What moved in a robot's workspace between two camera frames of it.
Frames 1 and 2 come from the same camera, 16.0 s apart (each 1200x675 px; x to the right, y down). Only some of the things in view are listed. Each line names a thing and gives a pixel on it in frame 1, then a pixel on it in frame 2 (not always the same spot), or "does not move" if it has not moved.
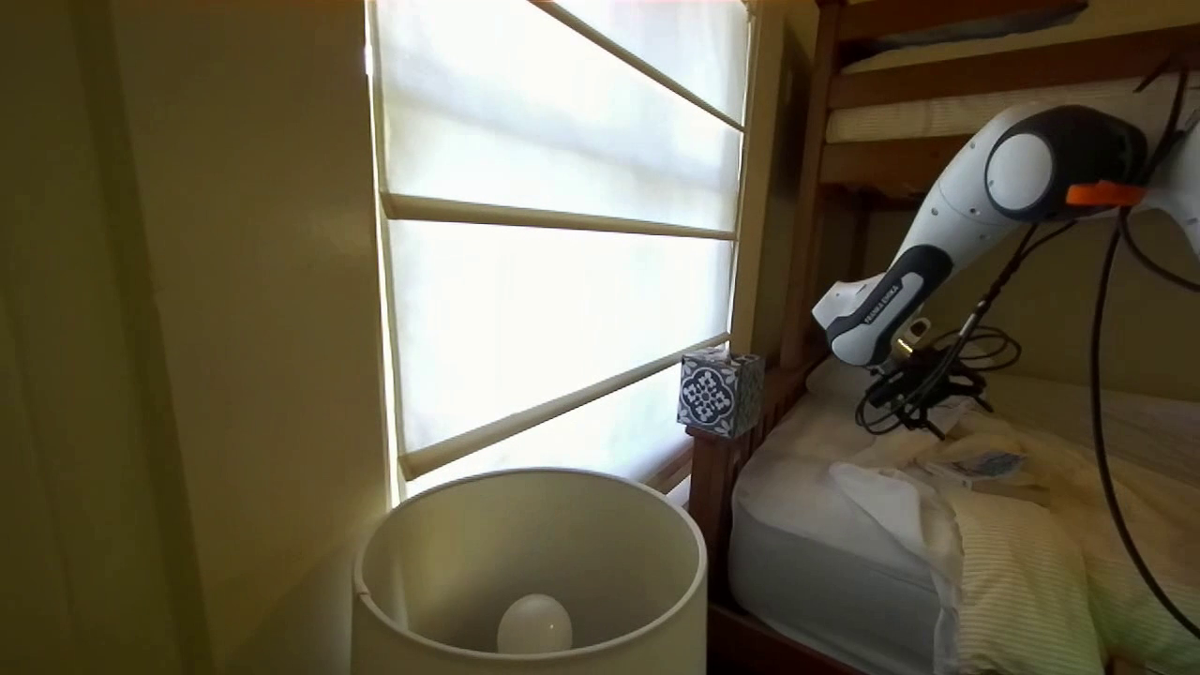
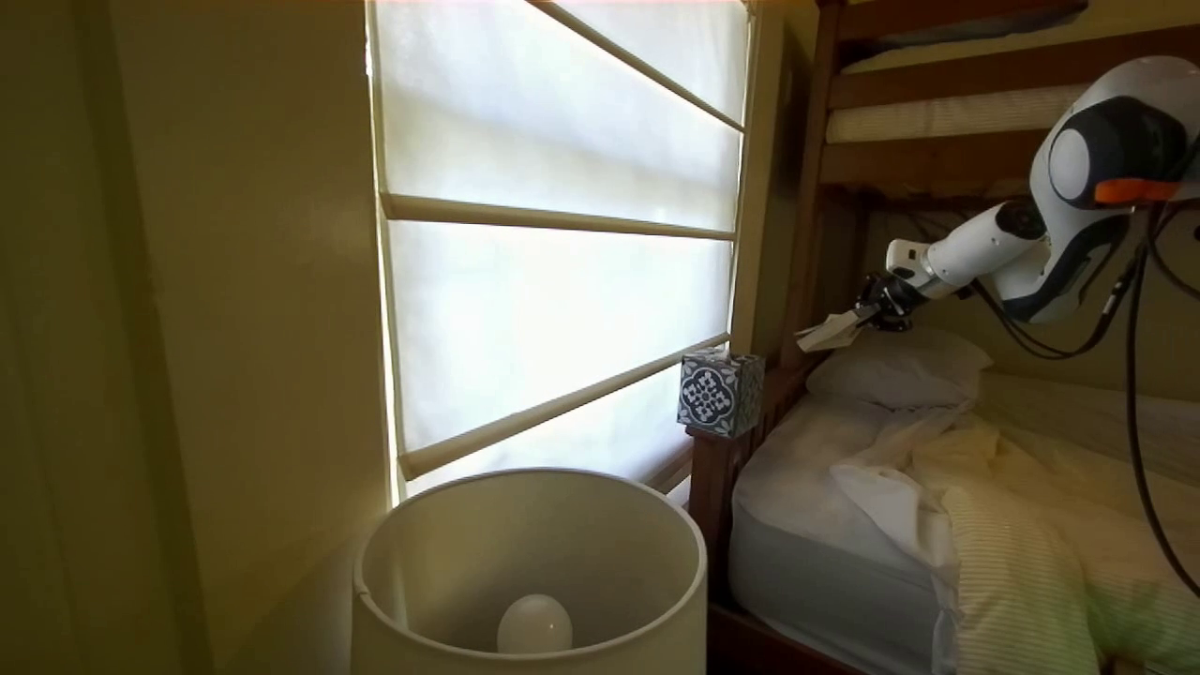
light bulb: (535, 620) does not move
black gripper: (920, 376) -> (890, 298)
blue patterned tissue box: (720, 394) does not move
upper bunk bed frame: (890, 93) does not move
